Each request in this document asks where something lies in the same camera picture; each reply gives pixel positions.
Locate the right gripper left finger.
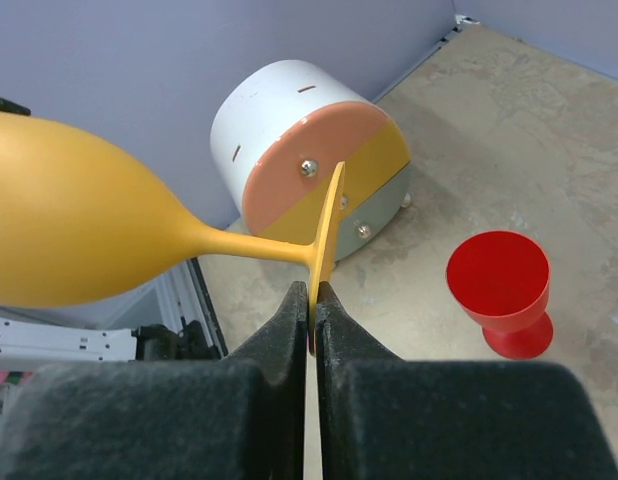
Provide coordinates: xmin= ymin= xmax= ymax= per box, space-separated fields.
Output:
xmin=0 ymin=282 xmax=308 ymax=479

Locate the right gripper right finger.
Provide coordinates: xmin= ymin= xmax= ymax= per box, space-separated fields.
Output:
xmin=316 ymin=283 xmax=618 ymax=479

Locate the red plastic goblet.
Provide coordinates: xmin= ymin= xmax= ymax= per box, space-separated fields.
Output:
xmin=446 ymin=230 xmax=554 ymax=360

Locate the orange plastic goblet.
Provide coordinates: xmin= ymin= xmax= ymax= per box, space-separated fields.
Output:
xmin=0 ymin=109 xmax=346 ymax=359

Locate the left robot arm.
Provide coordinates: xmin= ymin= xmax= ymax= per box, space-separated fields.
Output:
xmin=0 ymin=317 xmax=219 ymax=372

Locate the white cylinder with orange lid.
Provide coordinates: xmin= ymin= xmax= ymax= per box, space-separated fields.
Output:
xmin=210 ymin=60 xmax=410 ymax=260

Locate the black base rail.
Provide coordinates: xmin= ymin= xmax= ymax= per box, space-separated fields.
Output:
xmin=153 ymin=259 xmax=228 ymax=360

